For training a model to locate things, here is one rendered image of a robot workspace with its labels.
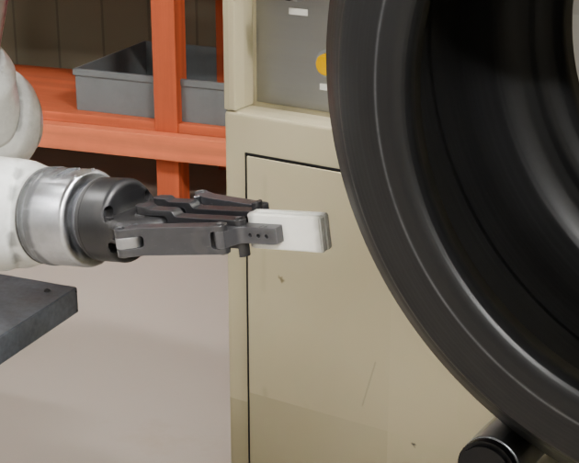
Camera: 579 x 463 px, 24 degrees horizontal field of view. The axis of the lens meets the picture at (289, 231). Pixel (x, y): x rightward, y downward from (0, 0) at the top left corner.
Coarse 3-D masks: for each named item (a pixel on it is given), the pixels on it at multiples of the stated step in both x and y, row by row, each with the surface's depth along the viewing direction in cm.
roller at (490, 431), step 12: (492, 420) 98; (480, 432) 96; (492, 432) 95; (504, 432) 95; (468, 444) 94; (480, 444) 94; (492, 444) 93; (504, 444) 94; (516, 444) 94; (528, 444) 95; (468, 456) 94; (480, 456) 94; (492, 456) 93; (504, 456) 93; (516, 456) 94; (528, 456) 95; (540, 456) 97
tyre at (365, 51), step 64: (384, 0) 85; (448, 0) 106; (512, 0) 109; (384, 64) 86; (448, 64) 107; (512, 64) 111; (384, 128) 87; (448, 128) 107; (512, 128) 112; (576, 128) 110; (384, 192) 89; (448, 192) 105; (512, 192) 111; (576, 192) 111; (384, 256) 91; (448, 256) 88; (512, 256) 108; (576, 256) 111; (448, 320) 89; (512, 320) 89; (576, 320) 107; (512, 384) 88; (576, 384) 86; (576, 448) 87
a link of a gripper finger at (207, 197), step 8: (200, 192) 120; (208, 192) 119; (200, 200) 119; (208, 200) 117; (216, 200) 117; (224, 200) 116; (232, 200) 115; (240, 200) 115; (248, 200) 115; (264, 208) 113
